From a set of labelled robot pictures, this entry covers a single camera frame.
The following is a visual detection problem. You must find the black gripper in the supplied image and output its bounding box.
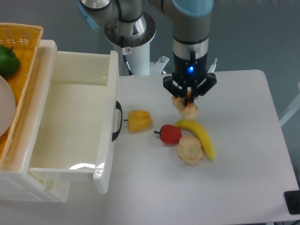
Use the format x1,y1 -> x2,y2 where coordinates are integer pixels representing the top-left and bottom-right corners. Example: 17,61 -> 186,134
163,51 -> 217,106

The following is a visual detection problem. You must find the square bread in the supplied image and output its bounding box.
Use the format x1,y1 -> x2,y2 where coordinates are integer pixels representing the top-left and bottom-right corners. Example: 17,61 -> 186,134
172,90 -> 200,120

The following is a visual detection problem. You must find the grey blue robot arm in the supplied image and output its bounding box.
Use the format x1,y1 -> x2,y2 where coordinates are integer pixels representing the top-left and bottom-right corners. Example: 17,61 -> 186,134
77,0 -> 217,105

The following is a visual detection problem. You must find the round bread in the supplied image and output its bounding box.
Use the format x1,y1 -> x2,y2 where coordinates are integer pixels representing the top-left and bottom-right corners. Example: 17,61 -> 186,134
176,136 -> 203,165

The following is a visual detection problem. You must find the white upper drawer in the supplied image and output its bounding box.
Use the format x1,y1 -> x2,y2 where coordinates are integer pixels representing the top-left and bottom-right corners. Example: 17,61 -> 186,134
27,50 -> 120,195

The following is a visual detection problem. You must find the white drawer cabinet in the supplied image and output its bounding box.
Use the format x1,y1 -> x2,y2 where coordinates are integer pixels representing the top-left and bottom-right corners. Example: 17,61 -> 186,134
0,40 -> 70,203

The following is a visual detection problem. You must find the yellow banana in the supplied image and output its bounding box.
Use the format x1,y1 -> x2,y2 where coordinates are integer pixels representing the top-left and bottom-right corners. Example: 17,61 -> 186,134
173,119 -> 215,161

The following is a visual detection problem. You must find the red bell pepper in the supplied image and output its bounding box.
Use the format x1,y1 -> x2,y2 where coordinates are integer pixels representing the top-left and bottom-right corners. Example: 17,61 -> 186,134
154,124 -> 182,144

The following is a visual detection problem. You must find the yellow bell pepper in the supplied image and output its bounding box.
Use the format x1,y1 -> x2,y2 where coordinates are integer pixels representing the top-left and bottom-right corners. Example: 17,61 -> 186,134
125,110 -> 152,133

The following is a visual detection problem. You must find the black device at table edge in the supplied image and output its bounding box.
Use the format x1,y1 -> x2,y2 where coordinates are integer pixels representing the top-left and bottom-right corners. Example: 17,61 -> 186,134
284,190 -> 300,215

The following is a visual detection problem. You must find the yellow woven basket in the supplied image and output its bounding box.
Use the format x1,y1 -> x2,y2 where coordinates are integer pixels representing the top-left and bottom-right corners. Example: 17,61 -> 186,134
0,22 -> 43,164

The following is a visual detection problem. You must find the green bell pepper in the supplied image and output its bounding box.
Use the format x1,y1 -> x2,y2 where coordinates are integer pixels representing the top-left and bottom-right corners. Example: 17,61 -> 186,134
0,45 -> 20,78

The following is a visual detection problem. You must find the white plate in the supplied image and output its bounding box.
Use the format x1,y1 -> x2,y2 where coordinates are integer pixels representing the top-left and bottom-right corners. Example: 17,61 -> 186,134
0,76 -> 15,135

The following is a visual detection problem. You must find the white table clamp bracket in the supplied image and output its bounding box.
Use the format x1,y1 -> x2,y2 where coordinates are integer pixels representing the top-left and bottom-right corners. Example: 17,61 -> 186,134
150,56 -> 170,75

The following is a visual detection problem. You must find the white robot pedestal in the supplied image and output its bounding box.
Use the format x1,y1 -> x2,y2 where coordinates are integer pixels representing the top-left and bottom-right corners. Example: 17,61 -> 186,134
105,12 -> 156,76

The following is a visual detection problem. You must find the black drawer handle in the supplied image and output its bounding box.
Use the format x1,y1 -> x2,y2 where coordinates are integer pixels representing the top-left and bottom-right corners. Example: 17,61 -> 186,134
112,100 -> 123,142

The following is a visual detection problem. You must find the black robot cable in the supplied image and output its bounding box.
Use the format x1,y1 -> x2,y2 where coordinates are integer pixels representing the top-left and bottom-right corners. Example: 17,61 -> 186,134
120,35 -> 135,76

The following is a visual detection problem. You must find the white frame at right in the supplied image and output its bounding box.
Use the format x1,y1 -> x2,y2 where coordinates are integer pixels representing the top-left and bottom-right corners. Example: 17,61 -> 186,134
279,83 -> 300,128

